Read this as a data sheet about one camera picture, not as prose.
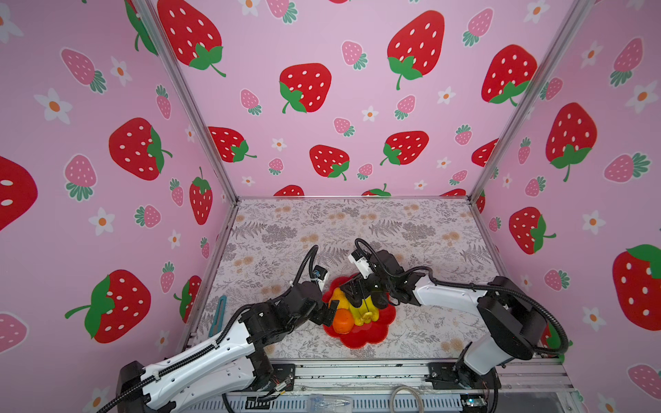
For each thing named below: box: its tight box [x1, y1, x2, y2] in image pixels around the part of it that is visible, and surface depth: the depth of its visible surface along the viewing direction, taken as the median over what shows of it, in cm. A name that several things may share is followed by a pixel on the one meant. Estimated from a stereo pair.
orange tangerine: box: [332, 308, 354, 334], surface depth 81 cm
